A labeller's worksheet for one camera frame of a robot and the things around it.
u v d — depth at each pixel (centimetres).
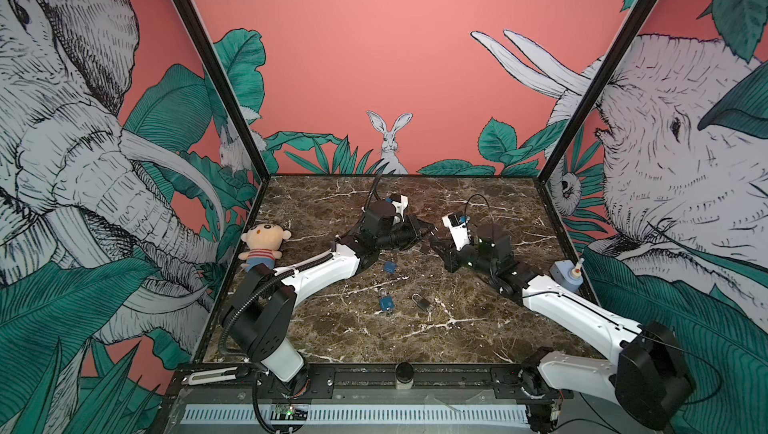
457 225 69
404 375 67
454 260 71
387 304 86
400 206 78
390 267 95
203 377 75
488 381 75
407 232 72
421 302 88
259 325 44
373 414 70
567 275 87
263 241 93
